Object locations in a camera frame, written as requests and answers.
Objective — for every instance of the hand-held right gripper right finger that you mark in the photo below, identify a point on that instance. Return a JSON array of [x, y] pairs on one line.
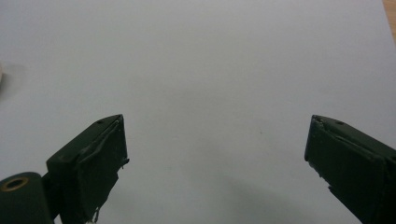
[[351, 161]]

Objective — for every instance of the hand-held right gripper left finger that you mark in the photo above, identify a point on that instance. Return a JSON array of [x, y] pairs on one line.
[[90, 165]]

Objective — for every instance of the white round object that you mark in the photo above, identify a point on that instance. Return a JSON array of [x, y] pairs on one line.
[[0, 77]]

